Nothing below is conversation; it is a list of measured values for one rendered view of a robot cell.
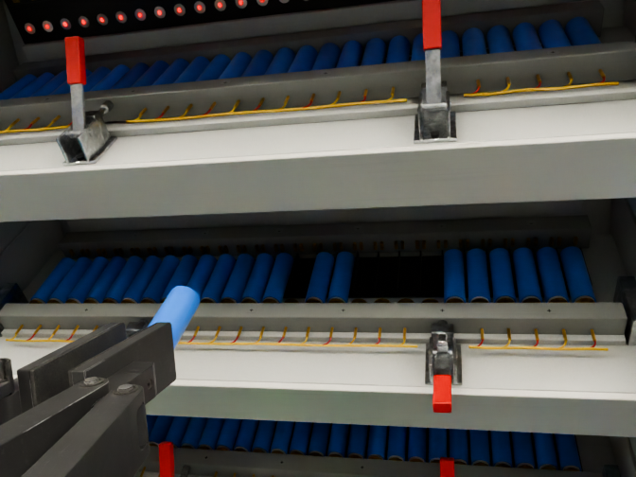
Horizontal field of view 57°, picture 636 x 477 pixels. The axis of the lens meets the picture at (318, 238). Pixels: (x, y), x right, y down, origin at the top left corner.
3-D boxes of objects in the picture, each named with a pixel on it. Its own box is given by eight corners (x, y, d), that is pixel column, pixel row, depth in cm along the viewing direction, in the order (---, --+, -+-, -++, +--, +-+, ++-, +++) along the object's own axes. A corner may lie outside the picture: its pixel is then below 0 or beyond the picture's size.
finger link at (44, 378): (42, 444, 23) (25, 443, 23) (131, 379, 30) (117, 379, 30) (32, 370, 22) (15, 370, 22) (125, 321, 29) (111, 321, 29)
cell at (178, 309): (185, 280, 33) (134, 360, 28) (206, 302, 34) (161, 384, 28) (164, 292, 34) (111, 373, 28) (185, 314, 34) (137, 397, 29)
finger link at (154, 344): (67, 370, 22) (84, 371, 22) (157, 321, 29) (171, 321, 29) (76, 445, 22) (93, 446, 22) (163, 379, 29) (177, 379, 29)
